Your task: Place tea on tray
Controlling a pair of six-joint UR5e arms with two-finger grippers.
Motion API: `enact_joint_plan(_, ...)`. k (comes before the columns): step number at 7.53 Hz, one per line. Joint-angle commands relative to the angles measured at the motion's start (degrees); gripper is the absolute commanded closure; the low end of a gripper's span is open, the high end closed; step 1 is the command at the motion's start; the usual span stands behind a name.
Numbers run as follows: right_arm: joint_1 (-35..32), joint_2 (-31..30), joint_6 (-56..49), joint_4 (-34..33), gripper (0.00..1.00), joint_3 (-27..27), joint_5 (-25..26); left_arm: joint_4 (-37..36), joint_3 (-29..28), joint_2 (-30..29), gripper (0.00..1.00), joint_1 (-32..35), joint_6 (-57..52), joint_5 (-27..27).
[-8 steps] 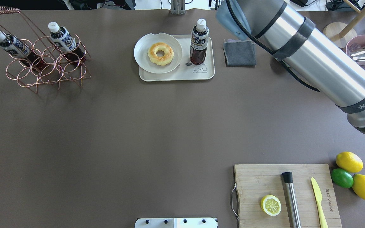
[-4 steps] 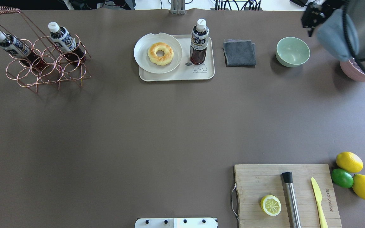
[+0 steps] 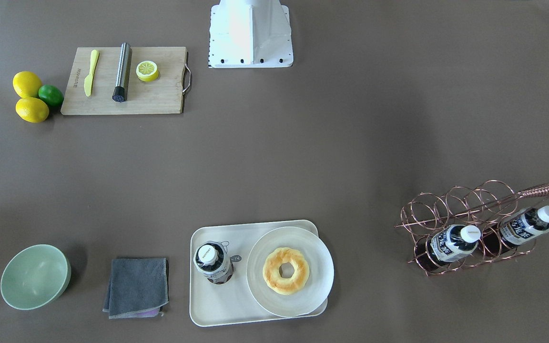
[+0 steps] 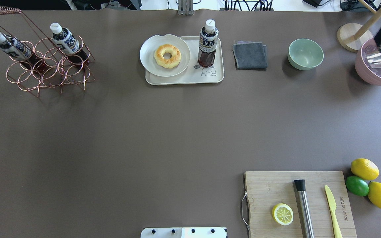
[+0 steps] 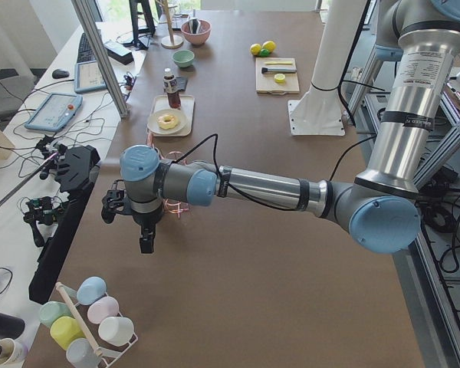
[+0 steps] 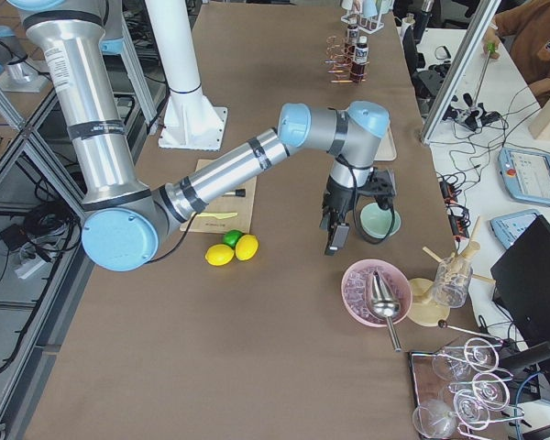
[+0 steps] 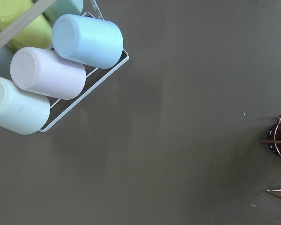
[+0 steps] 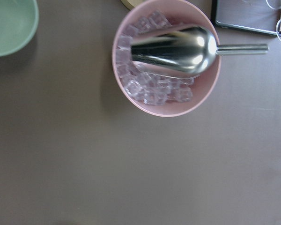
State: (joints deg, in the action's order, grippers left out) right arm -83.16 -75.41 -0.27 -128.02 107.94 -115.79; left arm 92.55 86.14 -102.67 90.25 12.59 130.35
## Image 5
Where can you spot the white cup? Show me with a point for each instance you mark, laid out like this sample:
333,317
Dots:
116,330

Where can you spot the white wire cup rack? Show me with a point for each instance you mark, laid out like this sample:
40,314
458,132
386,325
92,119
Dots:
109,354

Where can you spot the cream rectangular tray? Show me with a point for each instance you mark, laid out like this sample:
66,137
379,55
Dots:
160,102

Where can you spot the blue cup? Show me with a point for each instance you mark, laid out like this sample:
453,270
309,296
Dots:
92,289

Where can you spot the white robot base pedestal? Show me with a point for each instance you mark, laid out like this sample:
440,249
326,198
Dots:
319,112

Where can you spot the wooden stand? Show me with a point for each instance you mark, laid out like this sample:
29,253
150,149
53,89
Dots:
171,41

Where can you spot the black cylinder bottle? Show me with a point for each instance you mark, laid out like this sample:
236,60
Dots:
10,326

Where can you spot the black keyboard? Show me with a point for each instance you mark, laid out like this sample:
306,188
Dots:
84,52

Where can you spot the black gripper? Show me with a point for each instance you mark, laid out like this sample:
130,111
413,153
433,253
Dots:
147,220

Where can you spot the yellow cup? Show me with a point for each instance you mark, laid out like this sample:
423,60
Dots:
65,330

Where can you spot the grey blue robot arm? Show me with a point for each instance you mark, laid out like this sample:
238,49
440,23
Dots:
377,209

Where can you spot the grey folded cloth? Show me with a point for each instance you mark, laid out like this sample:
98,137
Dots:
181,83

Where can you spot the grey cup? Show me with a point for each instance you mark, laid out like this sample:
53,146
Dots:
81,355

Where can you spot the copper wire bottle rack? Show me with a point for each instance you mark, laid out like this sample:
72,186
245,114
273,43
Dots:
170,206

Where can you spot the blue teach pendant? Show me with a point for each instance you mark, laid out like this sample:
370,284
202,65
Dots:
88,78
55,112

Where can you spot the black computer mouse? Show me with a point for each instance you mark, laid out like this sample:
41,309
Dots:
59,74

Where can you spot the tea bottle white cap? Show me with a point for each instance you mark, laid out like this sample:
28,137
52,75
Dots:
171,89

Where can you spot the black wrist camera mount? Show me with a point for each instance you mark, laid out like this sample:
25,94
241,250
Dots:
115,203

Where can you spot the white round plate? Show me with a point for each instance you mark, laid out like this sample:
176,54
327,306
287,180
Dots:
152,124

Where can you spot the green cup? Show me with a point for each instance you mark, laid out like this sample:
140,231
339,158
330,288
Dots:
51,311

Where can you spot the half lemon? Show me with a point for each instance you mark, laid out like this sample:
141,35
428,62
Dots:
280,78

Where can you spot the yellow lemon near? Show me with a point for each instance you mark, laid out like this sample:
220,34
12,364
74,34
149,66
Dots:
255,49

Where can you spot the yellow plastic knife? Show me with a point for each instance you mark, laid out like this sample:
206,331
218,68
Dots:
279,62

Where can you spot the green lime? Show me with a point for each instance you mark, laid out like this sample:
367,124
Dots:
263,53

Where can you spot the glazed donut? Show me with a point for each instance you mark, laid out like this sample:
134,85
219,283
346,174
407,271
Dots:
167,121

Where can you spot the green bowl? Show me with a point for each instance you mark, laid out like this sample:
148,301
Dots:
183,58

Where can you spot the steel shaker in bowl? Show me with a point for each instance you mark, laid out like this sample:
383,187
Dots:
194,24

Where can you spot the wooden cutting board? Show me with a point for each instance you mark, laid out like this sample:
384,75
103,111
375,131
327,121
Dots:
265,82

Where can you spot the blue teach pendant far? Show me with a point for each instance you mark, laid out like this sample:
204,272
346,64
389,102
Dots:
88,78

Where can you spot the paper cup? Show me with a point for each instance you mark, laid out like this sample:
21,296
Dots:
12,351

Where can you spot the steel muddler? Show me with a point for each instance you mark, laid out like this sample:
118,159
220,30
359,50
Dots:
278,70

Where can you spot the pink cup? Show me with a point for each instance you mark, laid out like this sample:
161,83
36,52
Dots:
105,307

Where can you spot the blue teach pendant near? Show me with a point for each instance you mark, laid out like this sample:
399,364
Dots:
55,112

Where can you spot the aluminium frame post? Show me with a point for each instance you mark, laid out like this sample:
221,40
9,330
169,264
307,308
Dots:
86,19

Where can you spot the yellow lemon far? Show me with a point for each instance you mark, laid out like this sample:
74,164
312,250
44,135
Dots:
270,46

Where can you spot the yellow lemon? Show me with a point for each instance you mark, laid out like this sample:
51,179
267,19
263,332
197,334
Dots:
255,49
270,46

